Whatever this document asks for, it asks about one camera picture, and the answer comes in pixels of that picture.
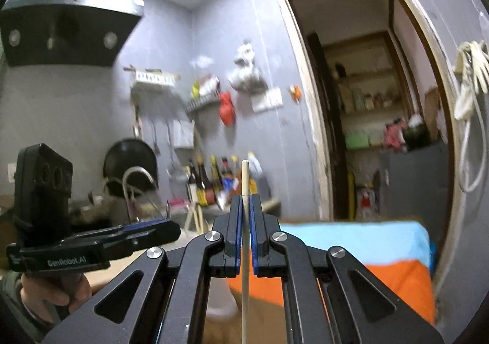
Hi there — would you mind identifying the large dark soy sauce bottle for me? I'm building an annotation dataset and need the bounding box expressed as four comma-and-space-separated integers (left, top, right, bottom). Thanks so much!
193, 157, 215, 207

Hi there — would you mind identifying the green box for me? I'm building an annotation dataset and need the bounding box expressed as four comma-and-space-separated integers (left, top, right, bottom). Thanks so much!
346, 132, 370, 150

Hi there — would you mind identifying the wooden shelf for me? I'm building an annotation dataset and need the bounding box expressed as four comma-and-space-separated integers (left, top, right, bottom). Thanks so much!
321, 31, 417, 154

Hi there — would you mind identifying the red cap sauce bottle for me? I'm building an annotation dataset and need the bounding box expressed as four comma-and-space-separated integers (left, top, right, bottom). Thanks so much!
221, 156, 234, 192

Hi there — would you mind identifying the white wall switch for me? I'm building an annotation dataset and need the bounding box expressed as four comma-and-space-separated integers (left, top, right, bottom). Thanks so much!
250, 87, 284, 113

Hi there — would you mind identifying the white plastic bag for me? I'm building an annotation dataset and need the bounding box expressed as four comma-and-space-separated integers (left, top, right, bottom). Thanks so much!
227, 40, 268, 92

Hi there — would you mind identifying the black wok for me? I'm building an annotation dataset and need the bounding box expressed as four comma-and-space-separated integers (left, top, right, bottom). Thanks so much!
403, 124, 432, 151

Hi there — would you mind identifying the pink bag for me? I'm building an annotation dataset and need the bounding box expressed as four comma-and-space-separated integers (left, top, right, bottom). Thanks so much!
384, 120, 407, 151

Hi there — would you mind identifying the blue orange brown tablecloth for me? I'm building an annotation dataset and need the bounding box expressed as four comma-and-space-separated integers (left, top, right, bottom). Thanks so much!
202, 220, 437, 344

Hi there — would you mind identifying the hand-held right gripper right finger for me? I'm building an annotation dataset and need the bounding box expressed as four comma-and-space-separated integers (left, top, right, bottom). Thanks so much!
249, 194, 446, 344

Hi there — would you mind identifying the brown cardboard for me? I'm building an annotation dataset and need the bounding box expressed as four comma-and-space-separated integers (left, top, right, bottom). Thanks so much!
423, 87, 442, 142

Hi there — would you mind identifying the black range hood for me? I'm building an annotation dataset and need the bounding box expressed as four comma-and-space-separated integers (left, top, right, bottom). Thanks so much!
0, 0, 145, 68

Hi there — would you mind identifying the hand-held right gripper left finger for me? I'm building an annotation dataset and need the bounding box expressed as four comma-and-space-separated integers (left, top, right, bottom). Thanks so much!
42, 194, 245, 344

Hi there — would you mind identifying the white wall rack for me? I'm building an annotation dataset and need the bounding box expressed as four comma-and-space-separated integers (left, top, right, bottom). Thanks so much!
123, 66, 181, 88

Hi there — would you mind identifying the wooden chopstick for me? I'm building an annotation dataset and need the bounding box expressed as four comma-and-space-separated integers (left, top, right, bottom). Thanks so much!
241, 161, 251, 344

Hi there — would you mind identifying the grey cabinet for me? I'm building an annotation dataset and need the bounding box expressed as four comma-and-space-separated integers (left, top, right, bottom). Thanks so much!
378, 141, 451, 220

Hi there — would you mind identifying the orange seasoning packet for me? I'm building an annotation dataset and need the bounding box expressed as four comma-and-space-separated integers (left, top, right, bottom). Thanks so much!
229, 175, 243, 200

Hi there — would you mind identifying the wooden door frame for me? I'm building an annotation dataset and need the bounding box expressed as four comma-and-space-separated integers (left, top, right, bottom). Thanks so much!
272, 0, 465, 291

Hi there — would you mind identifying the white plastic cup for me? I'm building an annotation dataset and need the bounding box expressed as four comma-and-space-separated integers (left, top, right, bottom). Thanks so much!
206, 277, 239, 320

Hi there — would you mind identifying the red plastic bag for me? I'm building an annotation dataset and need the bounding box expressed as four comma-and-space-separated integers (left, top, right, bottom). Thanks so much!
219, 91, 235, 127

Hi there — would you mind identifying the white power cable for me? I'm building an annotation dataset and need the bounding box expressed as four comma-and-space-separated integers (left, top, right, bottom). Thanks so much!
456, 50, 489, 194

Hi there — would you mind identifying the black hanging pan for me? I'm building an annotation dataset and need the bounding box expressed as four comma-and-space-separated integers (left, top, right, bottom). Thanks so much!
102, 139, 159, 199

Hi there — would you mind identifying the yellow cap sauce bottle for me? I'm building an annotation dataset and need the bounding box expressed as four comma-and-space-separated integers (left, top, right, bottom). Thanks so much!
209, 155, 224, 195

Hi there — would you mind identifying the person's left hand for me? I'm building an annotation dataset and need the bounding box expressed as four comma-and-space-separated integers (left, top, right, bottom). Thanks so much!
19, 275, 70, 325

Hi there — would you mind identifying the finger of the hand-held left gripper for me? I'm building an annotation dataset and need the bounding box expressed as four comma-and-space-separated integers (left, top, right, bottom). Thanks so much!
98, 220, 182, 258
111, 201, 172, 238

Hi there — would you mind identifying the white wall box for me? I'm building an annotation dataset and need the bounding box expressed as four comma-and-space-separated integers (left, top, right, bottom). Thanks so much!
172, 119, 195, 148

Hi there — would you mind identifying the metal dish rack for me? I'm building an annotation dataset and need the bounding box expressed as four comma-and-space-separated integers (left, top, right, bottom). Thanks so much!
185, 76, 222, 113

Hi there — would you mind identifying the metal faucet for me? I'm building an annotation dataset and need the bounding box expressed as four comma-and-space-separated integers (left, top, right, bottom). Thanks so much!
121, 166, 159, 224

